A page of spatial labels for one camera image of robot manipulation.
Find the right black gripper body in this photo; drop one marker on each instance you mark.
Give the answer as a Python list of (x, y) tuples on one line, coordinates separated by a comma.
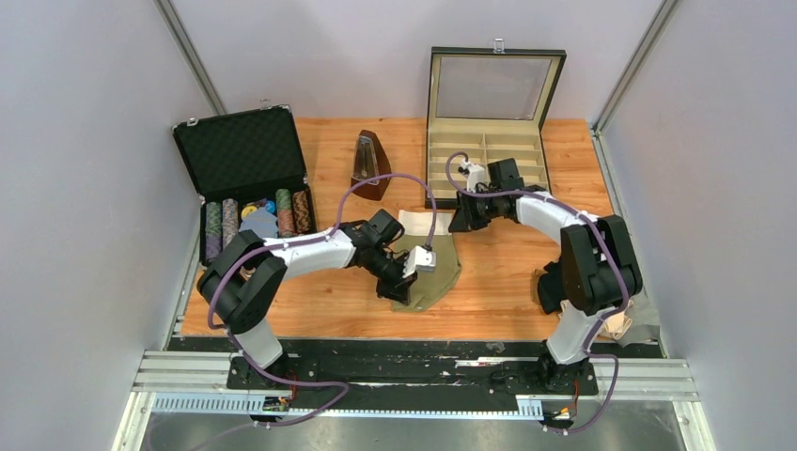
[(481, 208)]

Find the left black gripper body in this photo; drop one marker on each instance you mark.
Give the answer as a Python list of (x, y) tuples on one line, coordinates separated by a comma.
[(383, 262)]

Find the olive green white underwear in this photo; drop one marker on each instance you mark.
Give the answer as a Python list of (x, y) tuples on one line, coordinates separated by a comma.
[(430, 287)]

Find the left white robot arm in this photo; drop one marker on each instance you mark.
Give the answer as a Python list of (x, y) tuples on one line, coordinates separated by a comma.
[(241, 283)]

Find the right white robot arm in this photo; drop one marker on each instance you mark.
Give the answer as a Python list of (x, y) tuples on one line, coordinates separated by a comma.
[(597, 271)]

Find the black underwear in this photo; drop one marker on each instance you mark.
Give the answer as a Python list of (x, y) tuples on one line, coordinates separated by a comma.
[(548, 288)]

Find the beige underwear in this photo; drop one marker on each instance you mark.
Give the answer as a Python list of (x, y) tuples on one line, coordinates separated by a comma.
[(618, 326)]

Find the orange black chip stack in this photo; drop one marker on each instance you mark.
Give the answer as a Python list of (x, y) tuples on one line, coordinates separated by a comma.
[(301, 212)]

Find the wooden metronome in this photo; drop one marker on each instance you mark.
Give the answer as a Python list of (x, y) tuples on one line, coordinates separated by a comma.
[(370, 161)]

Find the green red chip stack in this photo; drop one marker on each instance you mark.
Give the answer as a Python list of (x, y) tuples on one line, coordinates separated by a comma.
[(284, 214)]

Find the black compartment display box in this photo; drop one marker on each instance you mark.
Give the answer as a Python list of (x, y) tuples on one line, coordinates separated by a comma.
[(491, 103)]

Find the blue playing cards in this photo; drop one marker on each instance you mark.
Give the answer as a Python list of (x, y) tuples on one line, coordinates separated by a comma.
[(262, 223)]

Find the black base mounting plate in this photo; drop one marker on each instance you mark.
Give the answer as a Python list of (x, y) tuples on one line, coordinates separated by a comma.
[(398, 375)]

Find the yellow dealer chip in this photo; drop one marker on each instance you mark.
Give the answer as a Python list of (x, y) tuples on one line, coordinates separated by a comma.
[(247, 210)]

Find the purple grey chip stack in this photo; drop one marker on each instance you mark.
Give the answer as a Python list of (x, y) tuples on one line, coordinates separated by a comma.
[(230, 221)]

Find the black poker chip case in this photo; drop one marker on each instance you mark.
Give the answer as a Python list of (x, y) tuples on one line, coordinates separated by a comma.
[(246, 156)]

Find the green purple chip stack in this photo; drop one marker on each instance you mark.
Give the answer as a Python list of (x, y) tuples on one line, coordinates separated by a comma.
[(213, 231)]

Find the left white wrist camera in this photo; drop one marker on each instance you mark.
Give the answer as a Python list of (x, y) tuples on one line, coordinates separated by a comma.
[(419, 259)]

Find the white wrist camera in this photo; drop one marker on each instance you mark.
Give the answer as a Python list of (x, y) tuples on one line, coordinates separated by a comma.
[(419, 259), (475, 174)]

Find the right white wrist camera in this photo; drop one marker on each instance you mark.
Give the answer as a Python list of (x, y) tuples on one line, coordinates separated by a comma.
[(475, 174)]

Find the aluminium frame rail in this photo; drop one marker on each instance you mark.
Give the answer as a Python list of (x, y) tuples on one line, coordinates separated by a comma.
[(216, 382)]

